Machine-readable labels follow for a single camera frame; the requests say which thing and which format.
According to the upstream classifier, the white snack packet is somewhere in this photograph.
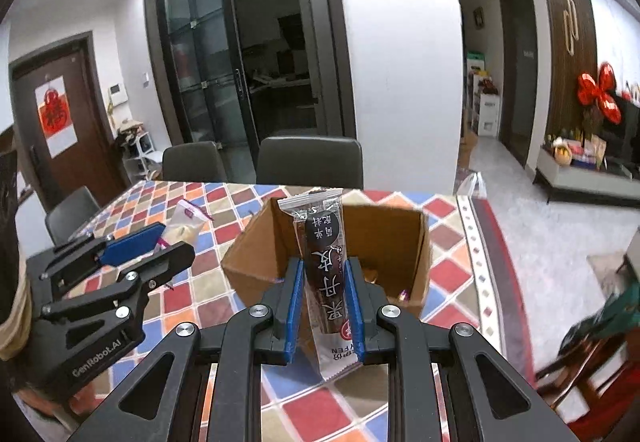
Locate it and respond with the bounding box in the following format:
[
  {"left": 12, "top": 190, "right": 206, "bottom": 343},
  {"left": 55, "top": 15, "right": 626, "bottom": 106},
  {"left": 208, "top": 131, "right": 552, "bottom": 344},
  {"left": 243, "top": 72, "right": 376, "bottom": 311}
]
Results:
[{"left": 159, "top": 199, "right": 215, "bottom": 253}]

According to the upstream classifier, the cardboard box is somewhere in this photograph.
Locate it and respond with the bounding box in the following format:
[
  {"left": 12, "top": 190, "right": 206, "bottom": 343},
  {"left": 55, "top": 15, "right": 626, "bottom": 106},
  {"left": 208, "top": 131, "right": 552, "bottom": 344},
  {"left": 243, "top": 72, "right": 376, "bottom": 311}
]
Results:
[{"left": 220, "top": 194, "right": 432, "bottom": 323}]

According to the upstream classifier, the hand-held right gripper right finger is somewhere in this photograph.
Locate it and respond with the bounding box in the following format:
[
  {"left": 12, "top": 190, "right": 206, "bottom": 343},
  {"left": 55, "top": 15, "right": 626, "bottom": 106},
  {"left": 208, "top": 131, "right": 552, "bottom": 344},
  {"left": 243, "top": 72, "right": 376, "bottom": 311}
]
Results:
[{"left": 345, "top": 257, "right": 576, "bottom": 442}]

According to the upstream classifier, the red bow balloon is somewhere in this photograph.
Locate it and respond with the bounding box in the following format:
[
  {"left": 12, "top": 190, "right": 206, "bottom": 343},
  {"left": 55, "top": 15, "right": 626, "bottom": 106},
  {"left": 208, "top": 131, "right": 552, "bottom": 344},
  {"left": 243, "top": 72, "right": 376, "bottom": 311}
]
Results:
[{"left": 577, "top": 63, "right": 623, "bottom": 125}]

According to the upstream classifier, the dark dining chair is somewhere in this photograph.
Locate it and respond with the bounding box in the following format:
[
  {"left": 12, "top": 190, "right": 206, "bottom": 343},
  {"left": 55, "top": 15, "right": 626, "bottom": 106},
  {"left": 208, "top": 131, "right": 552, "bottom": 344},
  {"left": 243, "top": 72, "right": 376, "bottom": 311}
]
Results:
[
  {"left": 257, "top": 136, "right": 364, "bottom": 190},
  {"left": 162, "top": 142, "right": 228, "bottom": 183},
  {"left": 45, "top": 186, "right": 102, "bottom": 248}
]

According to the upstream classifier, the wood cabinet with gold handles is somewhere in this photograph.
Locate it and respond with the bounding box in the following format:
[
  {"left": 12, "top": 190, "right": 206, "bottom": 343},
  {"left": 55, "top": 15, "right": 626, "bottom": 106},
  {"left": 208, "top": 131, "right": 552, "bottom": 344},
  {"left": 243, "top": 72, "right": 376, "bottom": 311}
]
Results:
[{"left": 535, "top": 0, "right": 601, "bottom": 148}]

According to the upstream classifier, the person's left forearm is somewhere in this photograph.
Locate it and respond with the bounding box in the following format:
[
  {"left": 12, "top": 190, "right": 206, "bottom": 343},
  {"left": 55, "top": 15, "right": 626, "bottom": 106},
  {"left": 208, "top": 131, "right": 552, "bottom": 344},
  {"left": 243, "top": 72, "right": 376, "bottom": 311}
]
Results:
[{"left": 0, "top": 267, "right": 36, "bottom": 363}]

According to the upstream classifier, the dark wooden door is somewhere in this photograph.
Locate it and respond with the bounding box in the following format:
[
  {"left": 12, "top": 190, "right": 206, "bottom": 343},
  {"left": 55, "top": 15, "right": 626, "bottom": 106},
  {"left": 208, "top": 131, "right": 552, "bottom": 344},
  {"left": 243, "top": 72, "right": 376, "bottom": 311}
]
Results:
[{"left": 499, "top": 0, "right": 538, "bottom": 168}]

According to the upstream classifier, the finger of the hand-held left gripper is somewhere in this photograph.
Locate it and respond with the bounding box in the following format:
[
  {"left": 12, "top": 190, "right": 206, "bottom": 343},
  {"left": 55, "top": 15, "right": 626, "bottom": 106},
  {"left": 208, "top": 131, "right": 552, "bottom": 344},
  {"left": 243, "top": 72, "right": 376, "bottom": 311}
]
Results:
[
  {"left": 25, "top": 222, "right": 168, "bottom": 283},
  {"left": 40, "top": 242, "right": 196, "bottom": 323}
]

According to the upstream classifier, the black sideboard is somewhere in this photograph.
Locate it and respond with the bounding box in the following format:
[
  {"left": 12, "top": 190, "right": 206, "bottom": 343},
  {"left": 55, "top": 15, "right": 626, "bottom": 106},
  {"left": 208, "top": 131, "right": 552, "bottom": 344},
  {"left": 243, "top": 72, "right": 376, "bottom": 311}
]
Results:
[{"left": 602, "top": 92, "right": 640, "bottom": 173}]

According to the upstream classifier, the glass sliding door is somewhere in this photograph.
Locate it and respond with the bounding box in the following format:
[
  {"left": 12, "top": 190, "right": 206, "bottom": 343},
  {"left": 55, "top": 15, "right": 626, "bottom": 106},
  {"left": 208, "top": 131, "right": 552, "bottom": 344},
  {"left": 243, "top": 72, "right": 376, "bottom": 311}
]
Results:
[{"left": 145, "top": 0, "right": 261, "bottom": 148}]

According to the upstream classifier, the white drawer unit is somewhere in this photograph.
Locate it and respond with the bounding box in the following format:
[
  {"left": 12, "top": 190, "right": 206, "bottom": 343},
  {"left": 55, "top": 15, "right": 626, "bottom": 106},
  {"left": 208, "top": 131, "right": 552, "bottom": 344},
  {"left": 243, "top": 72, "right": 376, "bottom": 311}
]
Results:
[{"left": 467, "top": 52, "right": 501, "bottom": 138}]

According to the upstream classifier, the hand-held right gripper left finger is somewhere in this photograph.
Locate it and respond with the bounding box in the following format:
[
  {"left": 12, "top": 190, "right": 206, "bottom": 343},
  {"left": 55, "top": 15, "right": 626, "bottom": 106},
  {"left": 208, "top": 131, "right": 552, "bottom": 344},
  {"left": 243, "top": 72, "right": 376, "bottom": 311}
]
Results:
[{"left": 67, "top": 257, "right": 306, "bottom": 442}]

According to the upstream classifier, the white storage rack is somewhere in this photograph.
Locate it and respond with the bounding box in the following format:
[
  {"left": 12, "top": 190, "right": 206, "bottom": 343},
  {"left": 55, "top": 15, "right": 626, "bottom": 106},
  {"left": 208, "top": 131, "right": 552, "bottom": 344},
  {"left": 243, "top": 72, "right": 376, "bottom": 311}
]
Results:
[{"left": 116, "top": 119, "right": 163, "bottom": 183}]

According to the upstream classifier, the low white bench cabinet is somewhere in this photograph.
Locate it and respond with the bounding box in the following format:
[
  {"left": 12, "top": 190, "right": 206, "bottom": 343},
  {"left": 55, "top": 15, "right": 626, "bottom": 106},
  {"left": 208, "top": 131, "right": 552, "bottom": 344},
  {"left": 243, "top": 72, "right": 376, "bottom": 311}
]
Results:
[{"left": 532, "top": 142, "right": 640, "bottom": 205}]

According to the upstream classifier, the dark brown snack stick packet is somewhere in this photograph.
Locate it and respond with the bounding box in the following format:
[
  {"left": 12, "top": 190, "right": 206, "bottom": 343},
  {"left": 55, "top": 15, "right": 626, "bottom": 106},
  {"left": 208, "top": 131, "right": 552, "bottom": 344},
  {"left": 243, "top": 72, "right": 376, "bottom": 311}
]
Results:
[{"left": 277, "top": 189, "right": 361, "bottom": 383}]

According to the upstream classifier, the brown entry door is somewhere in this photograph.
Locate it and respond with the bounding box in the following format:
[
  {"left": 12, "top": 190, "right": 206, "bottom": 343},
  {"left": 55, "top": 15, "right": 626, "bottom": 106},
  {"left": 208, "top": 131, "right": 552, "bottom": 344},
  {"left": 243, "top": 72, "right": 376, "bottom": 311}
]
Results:
[{"left": 10, "top": 34, "right": 126, "bottom": 213}]

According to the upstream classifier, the red and white door poster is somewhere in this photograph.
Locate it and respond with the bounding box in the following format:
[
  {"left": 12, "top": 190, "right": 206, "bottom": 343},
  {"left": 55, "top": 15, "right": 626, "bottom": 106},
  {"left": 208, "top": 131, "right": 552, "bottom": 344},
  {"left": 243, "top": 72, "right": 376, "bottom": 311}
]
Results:
[{"left": 35, "top": 76, "right": 76, "bottom": 158}]

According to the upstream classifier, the green cushioned chair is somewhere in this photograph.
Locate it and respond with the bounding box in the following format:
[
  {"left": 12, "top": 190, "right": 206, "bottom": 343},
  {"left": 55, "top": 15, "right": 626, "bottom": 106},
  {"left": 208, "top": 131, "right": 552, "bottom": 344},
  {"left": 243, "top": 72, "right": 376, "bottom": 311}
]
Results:
[{"left": 535, "top": 272, "right": 640, "bottom": 423}]

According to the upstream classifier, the white plastic bag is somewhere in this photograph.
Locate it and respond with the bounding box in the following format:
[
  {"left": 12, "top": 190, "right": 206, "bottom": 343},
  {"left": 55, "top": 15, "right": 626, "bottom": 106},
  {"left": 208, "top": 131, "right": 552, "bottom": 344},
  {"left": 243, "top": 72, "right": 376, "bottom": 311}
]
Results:
[{"left": 455, "top": 170, "right": 488, "bottom": 198}]

